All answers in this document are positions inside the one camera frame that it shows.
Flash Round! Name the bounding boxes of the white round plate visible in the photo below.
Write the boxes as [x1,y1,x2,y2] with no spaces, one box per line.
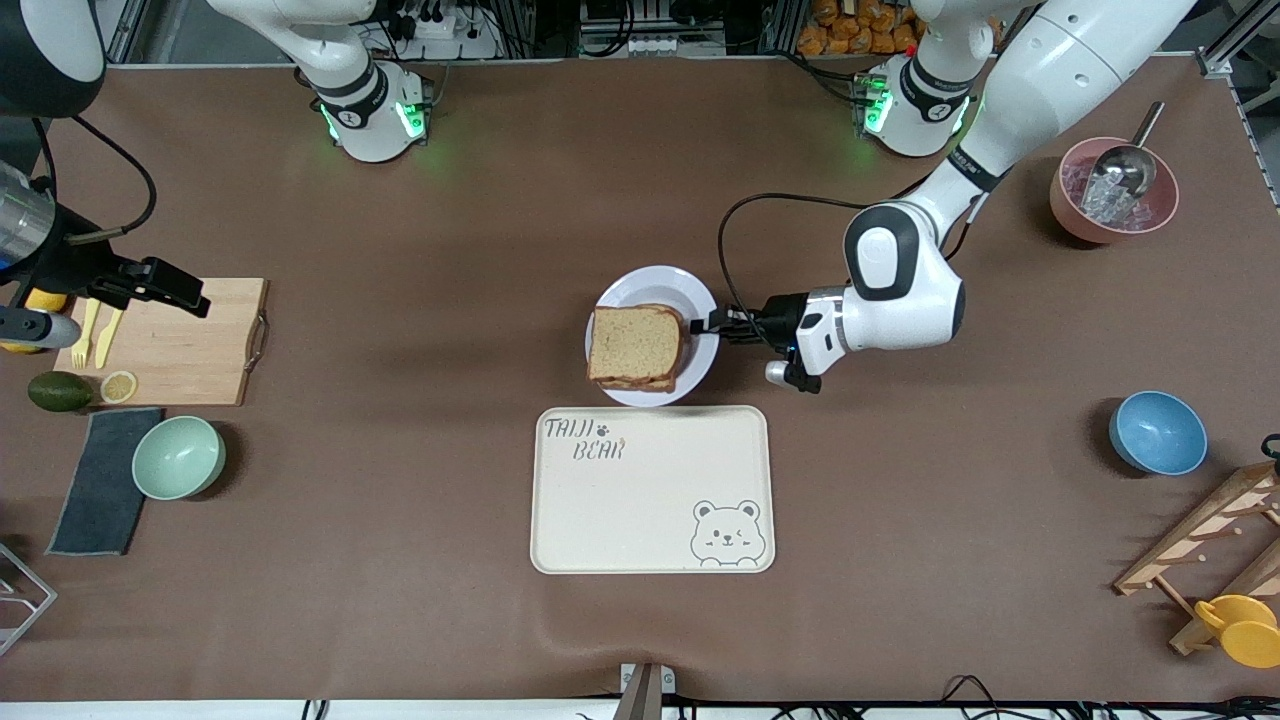
[584,264,721,409]

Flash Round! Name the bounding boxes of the plain brown bread slice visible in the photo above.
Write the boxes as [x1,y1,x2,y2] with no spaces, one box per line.
[586,304,690,391]

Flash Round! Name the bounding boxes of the wooden cutting board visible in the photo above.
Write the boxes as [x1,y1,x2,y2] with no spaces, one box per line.
[53,277,271,408]

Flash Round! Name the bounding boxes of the yellow plastic fork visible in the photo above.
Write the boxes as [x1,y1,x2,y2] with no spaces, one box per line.
[70,298,105,370]

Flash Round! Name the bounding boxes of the yellow plastic knife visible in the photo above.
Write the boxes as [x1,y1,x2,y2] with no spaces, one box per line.
[95,305,127,370]

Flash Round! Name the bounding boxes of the green avocado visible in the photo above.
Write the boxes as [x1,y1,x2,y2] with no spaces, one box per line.
[26,371,95,413]

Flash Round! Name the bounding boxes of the mint green bowl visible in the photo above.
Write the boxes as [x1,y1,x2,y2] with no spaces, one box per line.
[132,415,227,502]

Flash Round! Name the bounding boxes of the cream bear print tray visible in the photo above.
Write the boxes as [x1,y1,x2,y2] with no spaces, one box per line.
[530,405,777,576]

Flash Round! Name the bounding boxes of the dark grey cloth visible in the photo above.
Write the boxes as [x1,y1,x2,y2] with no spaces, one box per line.
[46,407,164,558]

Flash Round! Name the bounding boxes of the pink bowl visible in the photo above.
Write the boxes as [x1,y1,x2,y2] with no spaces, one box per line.
[1049,136,1181,245]

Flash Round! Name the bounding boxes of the bag of orange buns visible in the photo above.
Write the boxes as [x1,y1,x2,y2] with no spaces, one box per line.
[796,0,1003,58]

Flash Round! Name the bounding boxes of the clear ice cubes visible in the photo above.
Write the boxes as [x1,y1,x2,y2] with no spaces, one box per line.
[1078,175,1143,225]

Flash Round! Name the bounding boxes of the metal scoop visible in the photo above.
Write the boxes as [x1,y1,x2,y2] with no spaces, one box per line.
[1090,100,1167,199]

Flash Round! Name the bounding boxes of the blue bowl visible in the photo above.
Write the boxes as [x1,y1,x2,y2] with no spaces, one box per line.
[1108,390,1209,477]

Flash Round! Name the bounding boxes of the white power strip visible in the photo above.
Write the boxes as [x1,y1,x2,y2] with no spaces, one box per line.
[392,8,503,61]

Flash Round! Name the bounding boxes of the wooden drying rack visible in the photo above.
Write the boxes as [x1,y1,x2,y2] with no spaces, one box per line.
[1113,460,1280,657]

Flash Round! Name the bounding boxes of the yellow plastic cup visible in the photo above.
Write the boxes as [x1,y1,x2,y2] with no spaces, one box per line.
[1193,594,1280,670]

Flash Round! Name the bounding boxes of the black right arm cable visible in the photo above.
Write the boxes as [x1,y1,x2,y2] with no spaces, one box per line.
[30,113,160,248]

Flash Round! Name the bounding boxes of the metal wire basket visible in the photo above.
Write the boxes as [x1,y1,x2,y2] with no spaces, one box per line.
[0,542,59,658]

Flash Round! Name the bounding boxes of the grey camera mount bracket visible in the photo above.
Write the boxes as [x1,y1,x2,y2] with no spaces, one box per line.
[612,662,677,720]

